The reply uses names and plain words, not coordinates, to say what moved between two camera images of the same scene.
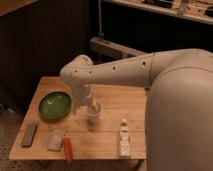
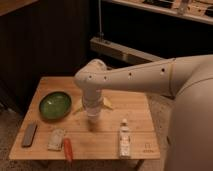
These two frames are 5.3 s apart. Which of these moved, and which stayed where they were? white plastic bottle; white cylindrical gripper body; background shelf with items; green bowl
Moved: white cylindrical gripper body
Stayed: background shelf with items; green bowl; white plastic bottle
